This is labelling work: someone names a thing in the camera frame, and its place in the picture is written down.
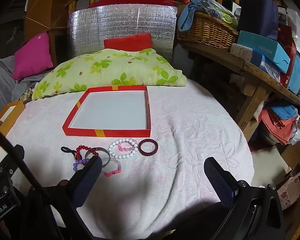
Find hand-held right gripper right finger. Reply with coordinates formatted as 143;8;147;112
204;157;286;240

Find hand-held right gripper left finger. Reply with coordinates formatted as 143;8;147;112
27;156;103;239

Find purple bead bracelet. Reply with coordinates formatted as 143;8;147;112
72;158;90;172

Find pink clear bead bracelet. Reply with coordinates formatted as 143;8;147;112
101;158;122;178

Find red bead bracelet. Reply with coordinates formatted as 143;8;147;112
75;144;93;161

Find silver metal bangle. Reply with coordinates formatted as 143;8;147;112
85;147;111;168

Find black hair tie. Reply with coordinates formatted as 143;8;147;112
60;146;77;156

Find white bead bracelet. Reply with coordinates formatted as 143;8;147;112
108;137;138;159

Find dark red bangle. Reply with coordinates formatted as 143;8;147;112
138;139;159;156

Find red shallow cardboard box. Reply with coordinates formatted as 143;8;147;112
62;85;151;138

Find floral paper bag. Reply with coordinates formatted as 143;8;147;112
276;176;300;211

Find folded coral cloth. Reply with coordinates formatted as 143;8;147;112
260;109;298;145

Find orange paper bag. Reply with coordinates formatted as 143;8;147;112
0;100;26;158

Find folded blue cloth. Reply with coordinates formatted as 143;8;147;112
265;100;299;121

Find wooden bench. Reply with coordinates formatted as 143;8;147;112
177;39;300;136

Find green floral pillow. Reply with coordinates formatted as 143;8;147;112
31;48;187;100

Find grey cloth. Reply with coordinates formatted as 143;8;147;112
0;55;45;122

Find white patterned box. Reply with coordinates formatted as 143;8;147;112
230;43;253;61

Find light blue paper bag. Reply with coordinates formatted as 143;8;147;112
287;51;300;95

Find magenta pillow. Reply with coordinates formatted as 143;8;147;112
12;32;54;81

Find blue cardboard box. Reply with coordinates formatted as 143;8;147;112
236;30;291;74

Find red cushion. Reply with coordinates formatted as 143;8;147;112
103;33;154;51

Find red paper bag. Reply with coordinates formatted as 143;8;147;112
277;24;297;88

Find wicker basket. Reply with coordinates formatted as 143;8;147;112
177;11;240;53

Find silver foil insulation mat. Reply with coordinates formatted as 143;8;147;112
67;4;179;63

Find navy fabric bag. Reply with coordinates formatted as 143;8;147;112
236;0;280;42

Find brown cardboard sheet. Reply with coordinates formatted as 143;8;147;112
23;0;78;36

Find black cable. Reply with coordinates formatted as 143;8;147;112
0;122;95;240

